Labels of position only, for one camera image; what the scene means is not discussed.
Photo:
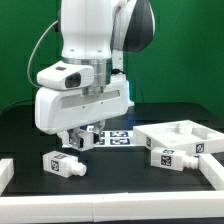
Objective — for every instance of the white fence rail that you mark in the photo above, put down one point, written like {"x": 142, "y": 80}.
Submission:
{"x": 212, "y": 170}
{"x": 111, "y": 207}

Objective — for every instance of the white right fence rail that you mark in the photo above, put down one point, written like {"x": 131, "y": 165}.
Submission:
{"x": 212, "y": 170}

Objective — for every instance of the white front fence rail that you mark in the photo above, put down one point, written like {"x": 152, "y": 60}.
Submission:
{"x": 111, "y": 207}

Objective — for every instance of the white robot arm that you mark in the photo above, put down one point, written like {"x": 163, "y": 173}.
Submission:
{"x": 93, "y": 29}

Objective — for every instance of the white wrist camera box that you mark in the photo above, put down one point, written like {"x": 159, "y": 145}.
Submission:
{"x": 63, "y": 76}

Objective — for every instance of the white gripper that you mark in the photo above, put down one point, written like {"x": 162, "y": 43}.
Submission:
{"x": 57, "y": 111}

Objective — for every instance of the white plate with tags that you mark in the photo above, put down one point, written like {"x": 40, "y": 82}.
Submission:
{"x": 108, "y": 139}

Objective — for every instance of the white left fence block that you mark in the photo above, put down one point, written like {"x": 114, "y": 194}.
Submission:
{"x": 6, "y": 173}

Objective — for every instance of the white square tabletop part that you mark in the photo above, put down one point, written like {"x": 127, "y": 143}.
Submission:
{"x": 182, "y": 135}

